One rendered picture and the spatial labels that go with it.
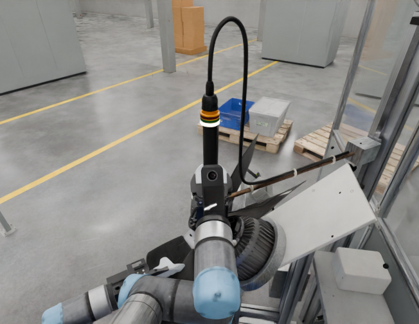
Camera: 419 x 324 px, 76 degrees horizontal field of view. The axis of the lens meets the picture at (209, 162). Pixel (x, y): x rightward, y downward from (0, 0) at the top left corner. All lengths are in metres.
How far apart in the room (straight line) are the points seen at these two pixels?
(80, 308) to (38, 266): 1.86
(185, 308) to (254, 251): 0.42
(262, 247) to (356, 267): 0.43
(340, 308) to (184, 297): 0.80
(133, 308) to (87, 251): 2.08
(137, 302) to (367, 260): 0.96
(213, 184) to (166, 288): 0.22
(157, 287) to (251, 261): 0.44
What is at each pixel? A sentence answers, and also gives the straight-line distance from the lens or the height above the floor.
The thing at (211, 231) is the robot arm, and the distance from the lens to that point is 0.51.
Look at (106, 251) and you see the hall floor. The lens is 2.51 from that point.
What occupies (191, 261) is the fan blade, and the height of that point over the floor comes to 1.19.
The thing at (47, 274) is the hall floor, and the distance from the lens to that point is 2.56.
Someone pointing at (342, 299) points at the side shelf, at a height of 0.86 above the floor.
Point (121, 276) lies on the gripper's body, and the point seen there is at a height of 1.19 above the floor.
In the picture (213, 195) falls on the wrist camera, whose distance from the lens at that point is 0.55.
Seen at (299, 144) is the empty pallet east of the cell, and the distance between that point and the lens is 3.61.
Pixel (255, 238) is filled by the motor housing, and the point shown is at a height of 1.18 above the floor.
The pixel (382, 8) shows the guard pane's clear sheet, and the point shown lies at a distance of 1.78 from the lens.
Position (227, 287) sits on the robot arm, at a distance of 0.45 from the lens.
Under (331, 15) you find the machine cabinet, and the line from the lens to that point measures 7.58.
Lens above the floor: 1.88
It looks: 34 degrees down
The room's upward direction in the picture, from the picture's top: straight up
